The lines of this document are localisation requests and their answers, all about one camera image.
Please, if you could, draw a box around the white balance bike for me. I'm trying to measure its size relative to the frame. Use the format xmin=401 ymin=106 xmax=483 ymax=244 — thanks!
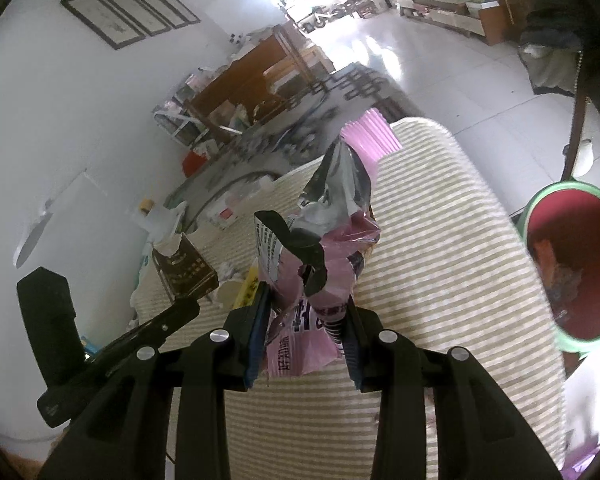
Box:
xmin=300 ymin=2 xmax=351 ymax=28

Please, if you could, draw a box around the red basin green rim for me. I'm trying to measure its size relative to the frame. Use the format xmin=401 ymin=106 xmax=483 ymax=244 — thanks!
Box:
xmin=517 ymin=182 xmax=600 ymax=358

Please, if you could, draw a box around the large framed wall picture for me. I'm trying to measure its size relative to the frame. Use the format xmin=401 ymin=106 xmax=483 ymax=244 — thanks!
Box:
xmin=61 ymin=0 xmax=146 ymax=51

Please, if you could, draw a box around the grey blue jacket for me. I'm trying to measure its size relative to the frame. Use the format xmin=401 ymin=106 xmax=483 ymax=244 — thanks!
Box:
xmin=517 ymin=0 xmax=600 ymax=136

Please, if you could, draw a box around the grey floral table cover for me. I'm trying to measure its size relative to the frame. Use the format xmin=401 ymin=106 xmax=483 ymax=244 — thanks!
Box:
xmin=167 ymin=62 xmax=406 ymax=231

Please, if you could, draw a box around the white storage box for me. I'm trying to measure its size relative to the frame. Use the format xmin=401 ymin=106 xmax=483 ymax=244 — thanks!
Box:
xmin=132 ymin=202 xmax=188 ymax=241

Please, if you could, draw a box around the dark carved wooden chair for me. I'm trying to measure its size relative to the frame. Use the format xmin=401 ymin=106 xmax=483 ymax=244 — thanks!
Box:
xmin=560 ymin=50 xmax=600 ymax=186

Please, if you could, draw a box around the yellow snack wrapper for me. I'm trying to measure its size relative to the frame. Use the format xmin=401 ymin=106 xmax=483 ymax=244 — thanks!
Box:
xmin=234 ymin=265 xmax=261 ymax=311

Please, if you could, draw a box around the pink plastic stool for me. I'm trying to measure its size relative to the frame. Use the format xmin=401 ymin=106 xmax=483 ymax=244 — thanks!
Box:
xmin=562 ymin=440 xmax=600 ymax=480

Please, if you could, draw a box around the crumpled white tissue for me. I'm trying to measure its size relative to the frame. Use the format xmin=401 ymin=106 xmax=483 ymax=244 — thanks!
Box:
xmin=219 ymin=260 xmax=246 ymax=306

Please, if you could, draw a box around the brown wooden side table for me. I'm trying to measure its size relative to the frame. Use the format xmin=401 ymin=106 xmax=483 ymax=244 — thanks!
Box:
xmin=182 ymin=25 xmax=336 ymax=143

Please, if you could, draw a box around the black white wrapper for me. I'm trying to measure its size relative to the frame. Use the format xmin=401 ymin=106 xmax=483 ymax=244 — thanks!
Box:
xmin=254 ymin=210 xmax=331 ymax=297

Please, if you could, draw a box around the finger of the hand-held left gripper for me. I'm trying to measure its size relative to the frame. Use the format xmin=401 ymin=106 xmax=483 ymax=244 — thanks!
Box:
xmin=82 ymin=297 xmax=201 ymax=378

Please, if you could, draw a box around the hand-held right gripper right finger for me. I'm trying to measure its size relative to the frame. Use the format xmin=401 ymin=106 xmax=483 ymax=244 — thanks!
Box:
xmin=342 ymin=300 xmax=563 ymax=480

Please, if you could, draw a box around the brown patterned box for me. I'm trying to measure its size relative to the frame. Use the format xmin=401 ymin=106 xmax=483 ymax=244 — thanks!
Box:
xmin=151 ymin=234 xmax=220 ymax=306

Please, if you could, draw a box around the red bag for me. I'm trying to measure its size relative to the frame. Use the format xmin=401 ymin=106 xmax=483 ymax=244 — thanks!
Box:
xmin=181 ymin=150 xmax=208 ymax=177

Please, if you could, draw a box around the pink silver-lined snack wrapper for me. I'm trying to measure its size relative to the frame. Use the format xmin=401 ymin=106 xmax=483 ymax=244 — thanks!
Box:
xmin=300 ymin=139 xmax=378 ymax=236

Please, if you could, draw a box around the wooden television cabinet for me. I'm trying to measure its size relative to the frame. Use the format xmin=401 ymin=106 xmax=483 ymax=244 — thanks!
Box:
xmin=396 ymin=0 xmax=511 ymax=46

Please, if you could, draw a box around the white metal rack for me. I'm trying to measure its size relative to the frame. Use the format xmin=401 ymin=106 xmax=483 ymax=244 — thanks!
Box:
xmin=152 ymin=72 xmax=216 ymax=146

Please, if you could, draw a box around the pink plastic bag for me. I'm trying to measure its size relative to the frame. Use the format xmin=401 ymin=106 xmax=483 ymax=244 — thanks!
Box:
xmin=260 ymin=212 xmax=383 ymax=377

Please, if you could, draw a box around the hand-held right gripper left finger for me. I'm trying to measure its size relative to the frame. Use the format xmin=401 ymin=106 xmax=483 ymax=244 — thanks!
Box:
xmin=37 ymin=285 xmax=273 ymax=480

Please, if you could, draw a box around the beige striped cloth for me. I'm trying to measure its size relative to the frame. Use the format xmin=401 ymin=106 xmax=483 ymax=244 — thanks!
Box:
xmin=130 ymin=116 xmax=568 ymax=480

